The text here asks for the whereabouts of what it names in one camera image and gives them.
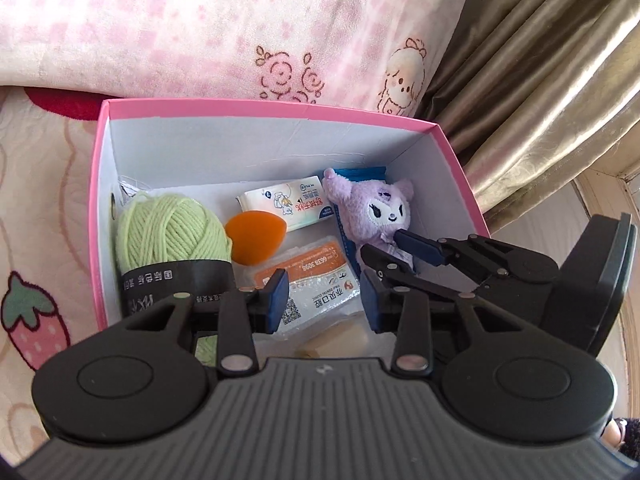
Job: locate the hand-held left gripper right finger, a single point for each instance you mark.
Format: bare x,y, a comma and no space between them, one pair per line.
372,305

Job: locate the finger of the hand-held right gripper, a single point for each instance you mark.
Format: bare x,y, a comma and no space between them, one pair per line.
385,262
425,250

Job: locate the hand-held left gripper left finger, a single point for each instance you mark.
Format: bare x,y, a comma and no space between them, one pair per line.
277,300

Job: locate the foundation bottle with gold cap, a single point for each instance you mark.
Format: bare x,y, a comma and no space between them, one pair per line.
340,337

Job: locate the orange white mask packet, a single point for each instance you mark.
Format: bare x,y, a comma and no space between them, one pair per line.
310,265

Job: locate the purple plush toy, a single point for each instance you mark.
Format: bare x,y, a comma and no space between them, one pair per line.
370,205

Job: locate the orange makeup sponge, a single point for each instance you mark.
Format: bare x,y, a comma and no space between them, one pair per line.
255,237

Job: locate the white wet wipes packet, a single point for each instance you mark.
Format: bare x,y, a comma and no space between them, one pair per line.
290,202

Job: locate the green yarn ball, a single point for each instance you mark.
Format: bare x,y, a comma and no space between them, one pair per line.
165,230

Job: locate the pink cardboard box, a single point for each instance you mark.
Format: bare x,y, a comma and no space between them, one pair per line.
250,145

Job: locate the blue flat packet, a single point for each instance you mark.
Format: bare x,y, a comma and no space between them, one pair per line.
360,172

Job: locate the beige curtain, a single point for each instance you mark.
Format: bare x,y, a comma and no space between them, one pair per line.
540,85

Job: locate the printed bear blanket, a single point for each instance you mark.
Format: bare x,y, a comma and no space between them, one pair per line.
40,185

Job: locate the pink patterned pillow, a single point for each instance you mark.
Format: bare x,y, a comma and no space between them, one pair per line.
200,25

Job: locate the wooden window frame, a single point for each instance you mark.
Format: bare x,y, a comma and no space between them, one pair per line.
600,195

